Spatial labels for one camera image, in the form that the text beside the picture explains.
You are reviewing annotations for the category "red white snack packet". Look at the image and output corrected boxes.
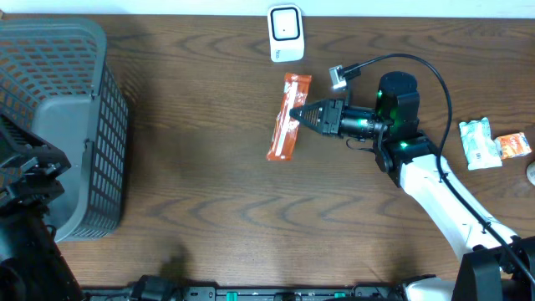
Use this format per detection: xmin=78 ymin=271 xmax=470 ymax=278
xmin=266 ymin=73 xmax=313 ymax=161

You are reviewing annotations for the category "teal white wipes packet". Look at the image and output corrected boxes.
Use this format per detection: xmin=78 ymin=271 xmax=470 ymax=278
xmin=459 ymin=117 xmax=502 ymax=171

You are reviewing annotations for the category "orange Kleenex tissue pack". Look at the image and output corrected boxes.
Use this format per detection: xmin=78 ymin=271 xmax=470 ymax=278
xmin=494 ymin=132 xmax=532 ymax=160

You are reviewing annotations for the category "green lid white jar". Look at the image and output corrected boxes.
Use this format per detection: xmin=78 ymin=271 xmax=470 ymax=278
xmin=526 ymin=162 xmax=535 ymax=186

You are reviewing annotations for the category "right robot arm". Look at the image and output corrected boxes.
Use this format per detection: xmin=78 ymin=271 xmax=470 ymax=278
xmin=289 ymin=71 xmax=534 ymax=300

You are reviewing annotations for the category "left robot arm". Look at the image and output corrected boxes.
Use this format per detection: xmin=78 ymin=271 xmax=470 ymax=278
xmin=1 ymin=114 xmax=87 ymax=301

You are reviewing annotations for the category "white barcode scanner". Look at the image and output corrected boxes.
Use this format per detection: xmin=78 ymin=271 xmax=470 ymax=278
xmin=267 ymin=4 xmax=304 ymax=63

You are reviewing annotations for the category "grey plastic mesh basket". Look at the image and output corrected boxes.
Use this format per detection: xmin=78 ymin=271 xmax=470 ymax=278
xmin=1 ymin=18 xmax=130 ymax=242

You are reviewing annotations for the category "black right camera cable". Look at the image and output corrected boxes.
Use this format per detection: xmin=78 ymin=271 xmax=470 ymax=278
xmin=340 ymin=53 xmax=535 ymax=285

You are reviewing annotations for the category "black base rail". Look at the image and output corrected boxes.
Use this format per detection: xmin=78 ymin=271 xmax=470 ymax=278
xmin=83 ymin=273 xmax=452 ymax=301

